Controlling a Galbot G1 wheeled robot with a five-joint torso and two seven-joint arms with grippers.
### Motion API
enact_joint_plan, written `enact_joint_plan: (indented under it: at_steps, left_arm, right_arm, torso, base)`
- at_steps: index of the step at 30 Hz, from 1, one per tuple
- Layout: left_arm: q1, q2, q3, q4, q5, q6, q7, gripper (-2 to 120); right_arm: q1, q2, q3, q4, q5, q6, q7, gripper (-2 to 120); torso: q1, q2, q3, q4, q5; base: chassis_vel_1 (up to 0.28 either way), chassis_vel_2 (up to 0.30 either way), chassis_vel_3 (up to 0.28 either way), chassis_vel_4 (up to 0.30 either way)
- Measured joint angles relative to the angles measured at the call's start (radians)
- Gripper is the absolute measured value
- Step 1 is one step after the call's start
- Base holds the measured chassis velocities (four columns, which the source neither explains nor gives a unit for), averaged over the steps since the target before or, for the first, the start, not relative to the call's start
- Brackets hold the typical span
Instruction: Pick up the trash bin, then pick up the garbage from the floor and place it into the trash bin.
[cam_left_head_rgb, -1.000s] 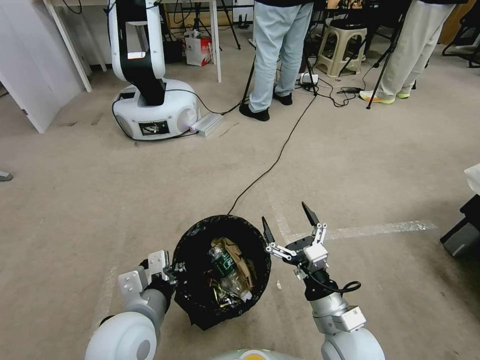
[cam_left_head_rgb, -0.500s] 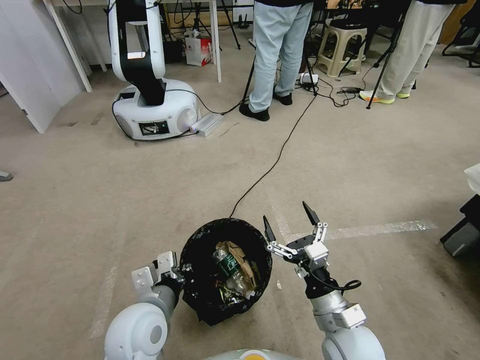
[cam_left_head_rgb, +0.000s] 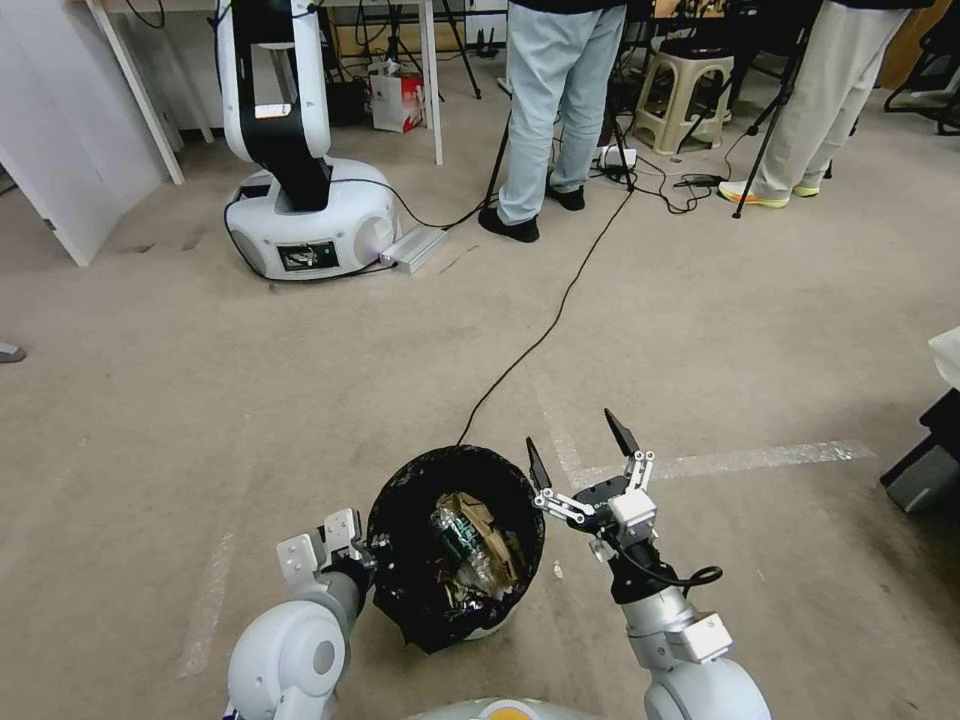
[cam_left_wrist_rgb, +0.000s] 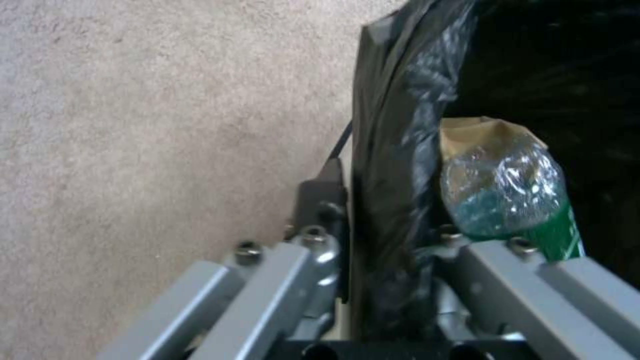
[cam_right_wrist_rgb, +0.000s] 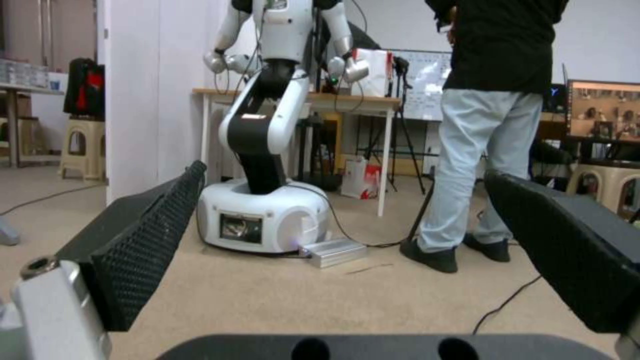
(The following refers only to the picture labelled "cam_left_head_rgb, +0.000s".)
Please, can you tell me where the person in black shoes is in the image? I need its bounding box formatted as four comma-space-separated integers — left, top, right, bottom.
476, 0, 628, 244

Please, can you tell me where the black router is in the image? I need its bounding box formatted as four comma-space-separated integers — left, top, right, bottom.
463, 22, 502, 60

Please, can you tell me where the trash bin with black bag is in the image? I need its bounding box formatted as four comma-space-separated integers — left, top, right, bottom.
365, 444, 550, 655

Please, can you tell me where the black office chair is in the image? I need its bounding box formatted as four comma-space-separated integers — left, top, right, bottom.
882, 14, 960, 138

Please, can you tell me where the crumpled garbage pile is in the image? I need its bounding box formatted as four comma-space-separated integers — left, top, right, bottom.
427, 489, 528, 603

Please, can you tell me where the person in yellow shoes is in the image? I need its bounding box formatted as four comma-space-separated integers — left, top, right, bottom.
718, 0, 915, 211

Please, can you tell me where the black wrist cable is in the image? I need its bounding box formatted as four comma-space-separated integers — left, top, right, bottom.
643, 565, 726, 601

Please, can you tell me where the long black floor cable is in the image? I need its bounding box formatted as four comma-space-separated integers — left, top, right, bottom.
455, 176, 639, 448

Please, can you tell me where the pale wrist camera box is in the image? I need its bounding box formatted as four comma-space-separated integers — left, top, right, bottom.
608, 491, 659, 543

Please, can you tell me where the white and black standing robot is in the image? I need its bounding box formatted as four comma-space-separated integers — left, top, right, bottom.
212, 0, 403, 283

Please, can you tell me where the white cloth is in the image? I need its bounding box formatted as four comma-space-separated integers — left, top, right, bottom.
927, 325, 960, 393

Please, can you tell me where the white board panel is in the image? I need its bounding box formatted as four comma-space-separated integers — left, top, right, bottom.
0, 0, 168, 268

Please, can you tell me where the red and white bag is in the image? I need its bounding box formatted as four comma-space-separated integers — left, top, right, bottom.
368, 61, 427, 136

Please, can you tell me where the black box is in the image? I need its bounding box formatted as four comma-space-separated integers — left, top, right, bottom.
879, 388, 960, 516

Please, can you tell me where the silver metal box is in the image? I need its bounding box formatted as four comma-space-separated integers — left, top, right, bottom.
379, 227, 450, 276

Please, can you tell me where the white robot front shell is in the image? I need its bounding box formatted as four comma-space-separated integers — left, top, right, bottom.
407, 697, 580, 720

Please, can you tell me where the white desk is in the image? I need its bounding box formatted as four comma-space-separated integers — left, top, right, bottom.
80, 0, 447, 186

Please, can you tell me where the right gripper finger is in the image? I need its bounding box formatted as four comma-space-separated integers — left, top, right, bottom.
524, 437, 601, 531
604, 408, 656, 494

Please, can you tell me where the beige plastic stool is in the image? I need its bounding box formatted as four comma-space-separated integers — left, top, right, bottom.
631, 37, 737, 156

